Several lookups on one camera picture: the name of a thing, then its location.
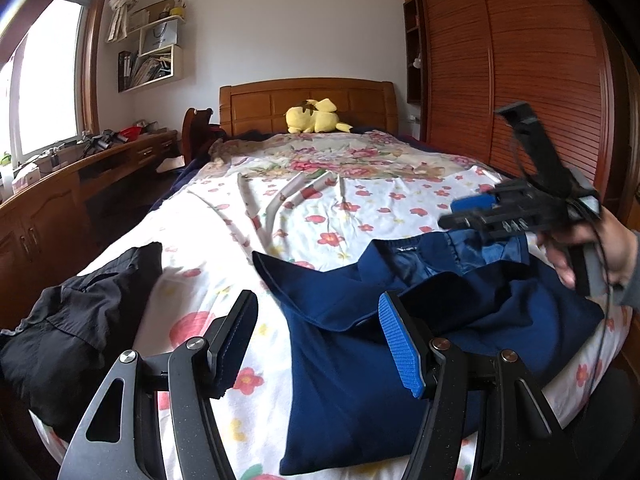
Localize black tripod gadget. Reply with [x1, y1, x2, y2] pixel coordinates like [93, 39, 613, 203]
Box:
[81, 130, 127, 155]

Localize wooden desk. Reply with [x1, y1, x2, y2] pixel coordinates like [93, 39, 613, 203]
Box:
[0, 127, 181, 293]

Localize row of books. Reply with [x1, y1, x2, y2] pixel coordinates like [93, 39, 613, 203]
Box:
[118, 50, 174, 92]

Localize navy blue suit jacket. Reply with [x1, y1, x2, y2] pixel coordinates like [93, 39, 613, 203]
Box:
[252, 232, 607, 477]

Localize person's dark clothing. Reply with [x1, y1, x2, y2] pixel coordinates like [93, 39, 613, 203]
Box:
[562, 367, 640, 480]

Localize person's right forearm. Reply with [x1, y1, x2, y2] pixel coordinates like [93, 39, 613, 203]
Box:
[612, 229, 640, 307]

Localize person's right hand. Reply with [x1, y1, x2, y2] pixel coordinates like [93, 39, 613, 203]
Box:
[536, 206, 637, 292]

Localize white wall shelf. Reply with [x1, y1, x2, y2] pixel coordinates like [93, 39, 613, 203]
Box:
[117, 10, 187, 94]

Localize black cable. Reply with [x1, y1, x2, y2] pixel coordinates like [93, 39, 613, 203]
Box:
[584, 210, 617, 392]

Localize window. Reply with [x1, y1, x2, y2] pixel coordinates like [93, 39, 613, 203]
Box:
[0, 0, 97, 172]

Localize yellow plush toy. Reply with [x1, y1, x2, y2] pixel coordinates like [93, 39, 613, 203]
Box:
[285, 98, 354, 135]

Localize navy blue bed cover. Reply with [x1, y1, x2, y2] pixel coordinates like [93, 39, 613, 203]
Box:
[149, 156, 212, 217]

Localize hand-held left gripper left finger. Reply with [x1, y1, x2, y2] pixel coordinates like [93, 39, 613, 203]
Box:
[57, 290, 259, 480]

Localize wooden open side shelf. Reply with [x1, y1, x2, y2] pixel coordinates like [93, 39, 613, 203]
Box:
[402, 0, 424, 106]

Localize white paper bag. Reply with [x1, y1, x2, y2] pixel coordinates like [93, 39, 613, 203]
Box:
[140, 16, 181, 54]

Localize wooden slatted wardrobe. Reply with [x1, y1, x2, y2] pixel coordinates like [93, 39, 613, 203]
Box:
[400, 0, 640, 223]

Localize beige floral quilt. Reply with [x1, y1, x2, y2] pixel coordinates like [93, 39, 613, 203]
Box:
[207, 130, 501, 184]

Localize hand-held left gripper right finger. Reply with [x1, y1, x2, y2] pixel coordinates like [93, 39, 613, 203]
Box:
[378, 291, 583, 480]

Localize white flower print bedsheet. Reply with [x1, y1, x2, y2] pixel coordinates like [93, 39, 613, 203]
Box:
[27, 160, 633, 480]

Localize wooden chair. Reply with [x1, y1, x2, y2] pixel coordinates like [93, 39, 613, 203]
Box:
[181, 107, 217, 167]

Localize black clothes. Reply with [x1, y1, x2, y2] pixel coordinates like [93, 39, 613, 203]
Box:
[0, 241, 164, 445]

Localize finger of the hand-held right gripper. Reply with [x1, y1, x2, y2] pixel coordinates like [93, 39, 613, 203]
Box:
[450, 194, 497, 214]
[438, 211, 497, 232]

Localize white tied curtain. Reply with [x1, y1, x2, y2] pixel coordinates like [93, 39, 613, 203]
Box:
[106, 0, 152, 44]

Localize wooden headboard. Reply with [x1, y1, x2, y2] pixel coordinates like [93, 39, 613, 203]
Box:
[219, 78, 401, 137]

